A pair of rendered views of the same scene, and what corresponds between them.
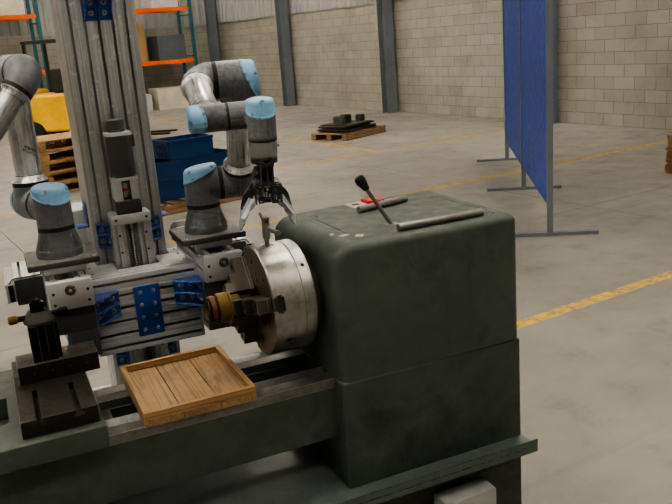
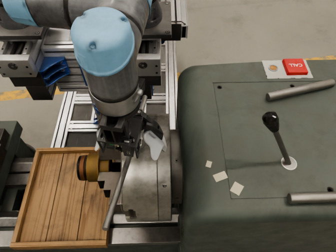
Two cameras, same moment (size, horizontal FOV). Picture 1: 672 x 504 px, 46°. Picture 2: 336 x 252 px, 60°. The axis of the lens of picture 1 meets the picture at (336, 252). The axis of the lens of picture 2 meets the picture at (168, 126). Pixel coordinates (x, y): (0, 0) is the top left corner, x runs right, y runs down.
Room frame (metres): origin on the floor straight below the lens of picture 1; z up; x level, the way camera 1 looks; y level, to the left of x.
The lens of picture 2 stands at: (1.82, -0.02, 1.86)
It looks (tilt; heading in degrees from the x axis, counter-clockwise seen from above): 55 degrees down; 22
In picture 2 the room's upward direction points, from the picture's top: straight up
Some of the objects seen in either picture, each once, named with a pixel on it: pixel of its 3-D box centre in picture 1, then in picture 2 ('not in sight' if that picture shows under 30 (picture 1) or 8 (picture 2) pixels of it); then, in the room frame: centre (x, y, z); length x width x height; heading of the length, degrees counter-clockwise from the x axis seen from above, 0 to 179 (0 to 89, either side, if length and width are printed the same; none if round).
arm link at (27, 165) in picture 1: (23, 139); not in sight; (2.65, 1.00, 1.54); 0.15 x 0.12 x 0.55; 44
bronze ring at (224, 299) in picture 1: (223, 307); (95, 167); (2.11, 0.33, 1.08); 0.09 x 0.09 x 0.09; 23
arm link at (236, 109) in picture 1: (249, 114); (114, 8); (2.17, 0.21, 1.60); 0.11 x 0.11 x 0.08; 13
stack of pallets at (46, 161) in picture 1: (71, 160); not in sight; (11.24, 3.63, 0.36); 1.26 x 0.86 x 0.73; 132
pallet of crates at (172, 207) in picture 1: (185, 170); not in sight; (9.27, 1.69, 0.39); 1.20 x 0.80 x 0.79; 129
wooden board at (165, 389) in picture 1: (185, 382); (69, 193); (2.06, 0.45, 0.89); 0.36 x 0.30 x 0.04; 23
